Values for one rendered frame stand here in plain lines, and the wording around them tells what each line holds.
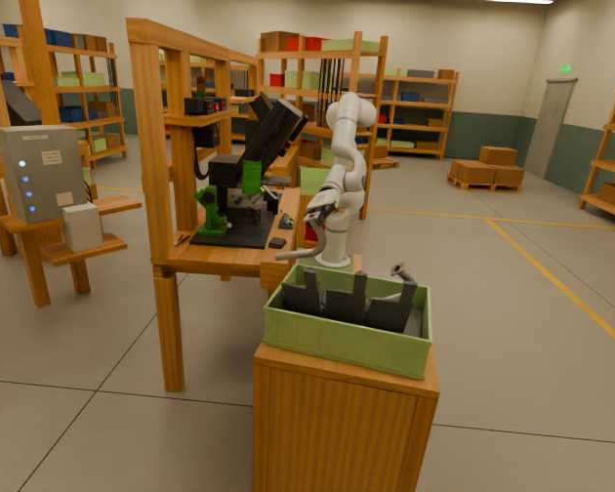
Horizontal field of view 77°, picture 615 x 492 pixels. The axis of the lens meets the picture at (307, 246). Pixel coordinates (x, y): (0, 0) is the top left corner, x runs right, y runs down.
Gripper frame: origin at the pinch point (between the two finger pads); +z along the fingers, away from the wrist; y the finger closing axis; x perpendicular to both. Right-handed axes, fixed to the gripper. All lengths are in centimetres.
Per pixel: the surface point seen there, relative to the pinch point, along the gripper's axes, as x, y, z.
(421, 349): 51, 22, 15
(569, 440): 194, 51, -29
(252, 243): 29, -75, -40
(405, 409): 69, 12, 28
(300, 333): 34.2, -18.0, 20.2
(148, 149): -41, -79, -26
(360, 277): 24.4, 7.7, 4.5
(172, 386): 74, -135, 22
